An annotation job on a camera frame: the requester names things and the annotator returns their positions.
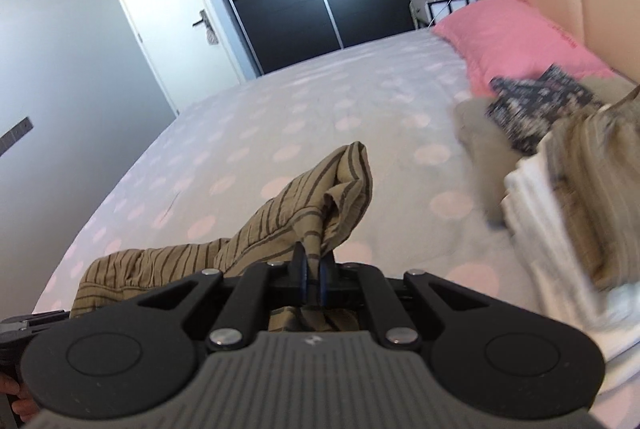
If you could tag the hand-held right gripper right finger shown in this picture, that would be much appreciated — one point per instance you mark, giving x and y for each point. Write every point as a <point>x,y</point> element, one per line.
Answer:
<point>325,281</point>

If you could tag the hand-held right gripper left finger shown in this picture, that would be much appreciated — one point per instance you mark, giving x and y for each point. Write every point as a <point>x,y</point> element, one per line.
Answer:
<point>301,279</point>

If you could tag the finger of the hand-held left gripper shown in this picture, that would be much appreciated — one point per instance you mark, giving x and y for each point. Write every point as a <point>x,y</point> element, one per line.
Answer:
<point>45,319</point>

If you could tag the tan striped button shirt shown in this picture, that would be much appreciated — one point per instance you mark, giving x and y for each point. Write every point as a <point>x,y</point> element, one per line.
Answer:
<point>300,204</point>

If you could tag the person's left hand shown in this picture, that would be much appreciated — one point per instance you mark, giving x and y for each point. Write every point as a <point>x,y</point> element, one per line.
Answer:
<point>17,401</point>

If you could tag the polka dot bed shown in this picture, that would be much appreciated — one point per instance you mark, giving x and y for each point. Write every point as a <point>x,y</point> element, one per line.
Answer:
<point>300,109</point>

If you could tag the beige folded cloth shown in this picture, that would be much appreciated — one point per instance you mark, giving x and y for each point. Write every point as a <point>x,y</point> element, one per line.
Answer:
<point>480,134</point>

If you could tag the white folded cloth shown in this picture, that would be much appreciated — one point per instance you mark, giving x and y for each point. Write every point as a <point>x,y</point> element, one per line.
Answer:
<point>540,229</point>

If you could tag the dark patterned folded cloth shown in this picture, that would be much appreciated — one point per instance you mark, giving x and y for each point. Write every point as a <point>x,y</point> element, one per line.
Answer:
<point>530,109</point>

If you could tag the olive striped folded cloth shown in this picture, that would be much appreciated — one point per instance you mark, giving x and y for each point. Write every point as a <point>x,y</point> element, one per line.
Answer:
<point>595,189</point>

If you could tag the white door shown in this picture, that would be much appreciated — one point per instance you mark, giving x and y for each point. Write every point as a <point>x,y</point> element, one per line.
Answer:
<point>160,9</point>

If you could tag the pink pillow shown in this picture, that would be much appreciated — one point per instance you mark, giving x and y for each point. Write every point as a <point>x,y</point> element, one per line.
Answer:
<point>515,39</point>

